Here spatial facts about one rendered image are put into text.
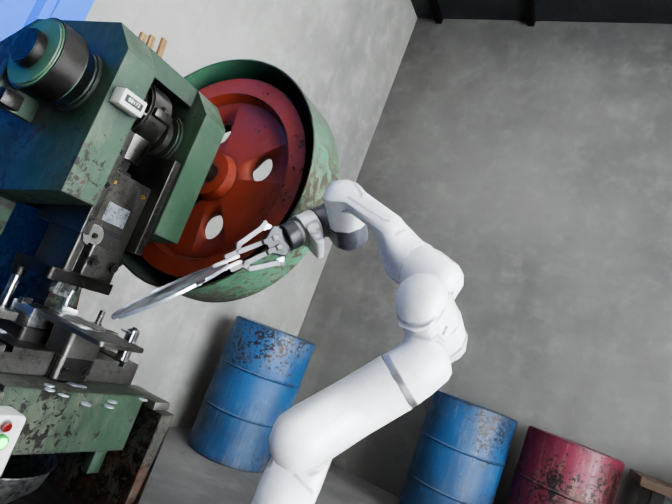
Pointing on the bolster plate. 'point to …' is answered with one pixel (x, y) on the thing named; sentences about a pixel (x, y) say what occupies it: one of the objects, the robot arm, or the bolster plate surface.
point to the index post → (129, 341)
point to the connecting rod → (148, 127)
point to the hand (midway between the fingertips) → (226, 264)
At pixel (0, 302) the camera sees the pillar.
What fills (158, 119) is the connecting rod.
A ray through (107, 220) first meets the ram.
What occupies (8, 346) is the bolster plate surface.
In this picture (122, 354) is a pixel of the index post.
